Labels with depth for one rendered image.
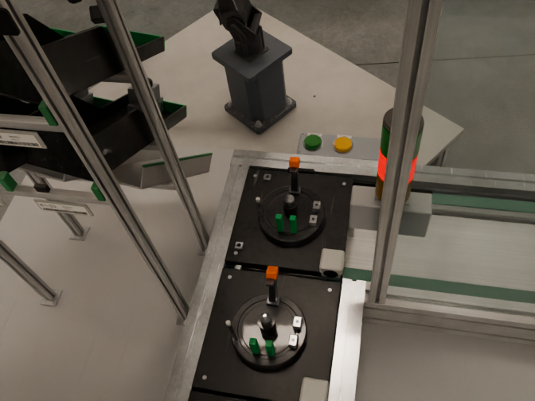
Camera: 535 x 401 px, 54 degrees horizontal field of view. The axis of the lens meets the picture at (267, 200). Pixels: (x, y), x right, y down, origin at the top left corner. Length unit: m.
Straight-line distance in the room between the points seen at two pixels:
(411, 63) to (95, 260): 0.94
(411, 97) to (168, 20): 2.86
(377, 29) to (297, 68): 1.56
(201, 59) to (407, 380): 1.09
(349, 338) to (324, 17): 2.42
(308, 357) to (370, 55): 2.18
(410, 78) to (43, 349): 0.96
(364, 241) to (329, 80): 0.57
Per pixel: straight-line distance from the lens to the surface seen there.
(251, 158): 1.25
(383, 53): 2.96
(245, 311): 1.01
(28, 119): 0.71
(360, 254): 1.13
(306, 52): 1.64
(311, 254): 1.07
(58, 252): 1.36
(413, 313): 1.06
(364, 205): 0.81
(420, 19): 0.53
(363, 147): 1.24
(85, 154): 0.70
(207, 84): 1.58
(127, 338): 1.19
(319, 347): 0.99
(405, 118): 0.62
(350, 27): 3.13
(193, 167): 1.11
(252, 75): 1.28
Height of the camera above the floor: 1.91
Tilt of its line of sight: 55 degrees down
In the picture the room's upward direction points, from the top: 10 degrees counter-clockwise
